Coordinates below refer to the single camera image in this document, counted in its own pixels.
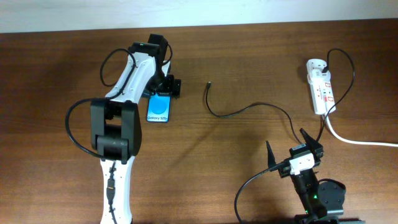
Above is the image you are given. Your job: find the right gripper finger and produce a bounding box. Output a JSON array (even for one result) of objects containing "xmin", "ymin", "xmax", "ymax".
[
  {"xmin": 266, "ymin": 141, "xmax": 277, "ymax": 170},
  {"xmin": 300, "ymin": 128, "xmax": 324, "ymax": 159}
]

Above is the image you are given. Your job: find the blue Samsung Galaxy smartphone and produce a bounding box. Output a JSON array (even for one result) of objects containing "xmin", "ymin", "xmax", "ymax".
[{"xmin": 146, "ymin": 95, "xmax": 171, "ymax": 123}]

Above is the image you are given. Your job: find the black USB charging cable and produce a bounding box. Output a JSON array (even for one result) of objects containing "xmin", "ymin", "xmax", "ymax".
[{"xmin": 205, "ymin": 48, "xmax": 356, "ymax": 144}]

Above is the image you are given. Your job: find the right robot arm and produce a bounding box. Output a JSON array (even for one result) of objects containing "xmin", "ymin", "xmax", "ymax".
[{"xmin": 266, "ymin": 129, "xmax": 365, "ymax": 223}]

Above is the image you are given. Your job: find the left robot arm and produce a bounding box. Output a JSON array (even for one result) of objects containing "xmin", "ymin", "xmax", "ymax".
[{"xmin": 90, "ymin": 34, "xmax": 181, "ymax": 223}]

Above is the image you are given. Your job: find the white USB charger plug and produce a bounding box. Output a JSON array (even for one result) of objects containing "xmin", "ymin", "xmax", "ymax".
[{"xmin": 306, "ymin": 58, "xmax": 330, "ymax": 80}]

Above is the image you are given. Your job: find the white power strip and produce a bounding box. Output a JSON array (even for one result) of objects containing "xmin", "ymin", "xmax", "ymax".
[{"xmin": 307, "ymin": 71, "xmax": 335, "ymax": 115}]

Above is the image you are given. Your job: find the white power strip cord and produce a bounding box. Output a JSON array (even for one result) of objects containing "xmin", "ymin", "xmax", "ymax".
[{"xmin": 323, "ymin": 113, "xmax": 398, "ymax": 148}]

